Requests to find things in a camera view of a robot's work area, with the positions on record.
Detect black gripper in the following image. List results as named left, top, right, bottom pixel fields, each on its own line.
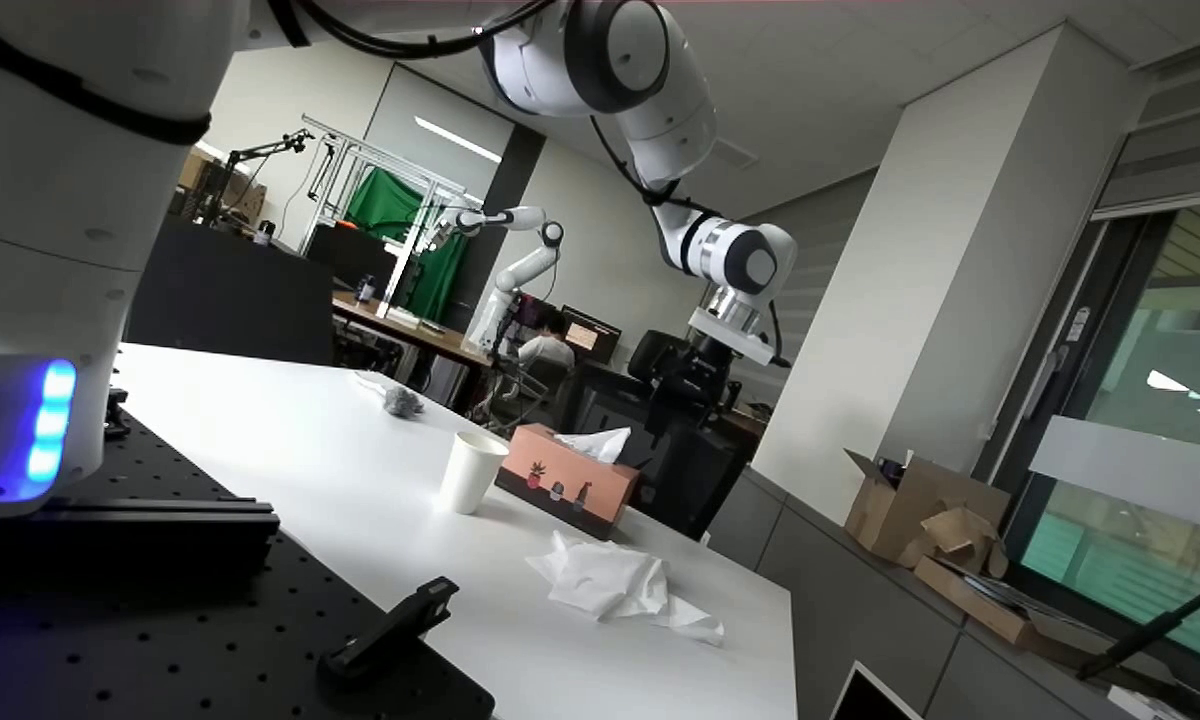
left=674, top=339, right=746, bottom=430

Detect white tissue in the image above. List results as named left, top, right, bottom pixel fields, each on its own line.
left=526, top=529, right=733, bottom=646
left=556, top=425, right=636, bottom=467

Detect orange tissue box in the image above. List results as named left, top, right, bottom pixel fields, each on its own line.
left=494, top=420, right=644, bottom=539

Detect crumpled white tissue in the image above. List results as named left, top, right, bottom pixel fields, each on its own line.
left=526, top=529, right=733, bottom=646

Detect large open cardboard box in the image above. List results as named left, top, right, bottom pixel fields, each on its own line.
left=839, top=449, right=1015, bottom=572

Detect small cardboard box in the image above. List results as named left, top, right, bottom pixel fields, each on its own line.
left=916, top=503, right=1008, bottom=578

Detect flat cardboard box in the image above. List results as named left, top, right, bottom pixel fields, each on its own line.
left=914, top=554, right=1072, bottom=660

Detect black office chair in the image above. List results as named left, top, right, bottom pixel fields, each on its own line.
left=622, top=329, right=753, bottom=539

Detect person in grey shirt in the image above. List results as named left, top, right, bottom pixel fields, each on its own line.
left=512, top=312, right=581, bottom=403

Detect grey low cabinet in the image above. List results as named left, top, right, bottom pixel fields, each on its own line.
left=706, top=462, right=1200, bottom=720

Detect white paper cup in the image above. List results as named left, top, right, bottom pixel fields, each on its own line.
left=438, top=427, right=512, bottom=519

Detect wooden desk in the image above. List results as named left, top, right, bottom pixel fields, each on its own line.
left=329, top=291, right=500, bottom=378

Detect white framed dark screen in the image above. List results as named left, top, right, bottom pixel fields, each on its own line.
left=827, top=660, right=929, bottom=720

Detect white metal rack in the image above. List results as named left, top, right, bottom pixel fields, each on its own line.
left=295, top=111, right=480, bottom=324

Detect ceiling light strip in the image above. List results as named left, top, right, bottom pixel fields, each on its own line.
left=414, top=111, right=508, bottom=168

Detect green cloth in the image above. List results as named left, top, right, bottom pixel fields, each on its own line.
left=344, top=165, right=471, bottom=324

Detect black clamp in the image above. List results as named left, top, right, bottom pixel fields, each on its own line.
left=315, top=572, right=463, bottom=684

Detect black office partition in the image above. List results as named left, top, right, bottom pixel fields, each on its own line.
left=123, top=214, right=342, bottom=366

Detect black slanted rod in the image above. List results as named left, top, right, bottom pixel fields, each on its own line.
left=1075, top=566, right=1200, bottom=688

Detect brown stacked boxes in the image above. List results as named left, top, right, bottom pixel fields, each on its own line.
left=176, top=142, right=274, bottom=227

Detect grey window blind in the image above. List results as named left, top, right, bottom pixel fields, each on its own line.
left=1089, top=30, right=1200, bottom=227

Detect black mounting bar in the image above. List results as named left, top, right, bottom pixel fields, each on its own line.
left=0, top=497, right=286, bottom=578

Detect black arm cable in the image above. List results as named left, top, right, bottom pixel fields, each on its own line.
left=264, top=0, right=556, bottom=62

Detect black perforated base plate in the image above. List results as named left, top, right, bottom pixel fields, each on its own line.
left=0, top=384, right=497, bottom=720

